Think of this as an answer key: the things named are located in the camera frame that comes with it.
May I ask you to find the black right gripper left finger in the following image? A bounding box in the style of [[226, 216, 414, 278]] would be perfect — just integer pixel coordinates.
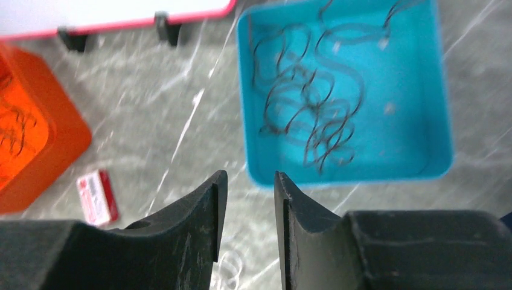
[[1, 170, 228, 289]]

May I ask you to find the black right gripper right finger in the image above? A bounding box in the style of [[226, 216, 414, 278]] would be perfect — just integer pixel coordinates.
[[274, 172, 511, 289]]

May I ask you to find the black thin cable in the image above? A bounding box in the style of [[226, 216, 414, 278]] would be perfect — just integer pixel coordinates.
[[248, 0, 425, 175]]

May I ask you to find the dark cable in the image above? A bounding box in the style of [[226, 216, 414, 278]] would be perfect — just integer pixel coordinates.
[[0, 74, 39, 159]]

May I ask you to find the small red white card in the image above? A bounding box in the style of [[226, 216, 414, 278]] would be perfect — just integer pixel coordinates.
[[76, 169, 120, 227]]

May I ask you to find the dark blue square tray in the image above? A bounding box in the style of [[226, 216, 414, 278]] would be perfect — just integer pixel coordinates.
[[500, 212, 512, 231]]

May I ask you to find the teal square tray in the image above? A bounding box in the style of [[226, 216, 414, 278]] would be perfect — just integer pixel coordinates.
[[236, 1, 453, 187]]

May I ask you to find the orange square tray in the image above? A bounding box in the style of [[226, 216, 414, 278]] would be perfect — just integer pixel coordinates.
[[1, 43, 92, 214]]

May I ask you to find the pink framed whiteboard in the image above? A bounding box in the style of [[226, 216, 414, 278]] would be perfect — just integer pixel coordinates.
[[1, 0, 235, 53]]

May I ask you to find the tangled cable pile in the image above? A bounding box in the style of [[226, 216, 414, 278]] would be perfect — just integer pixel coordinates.
[[212, 234, 281, 290]]

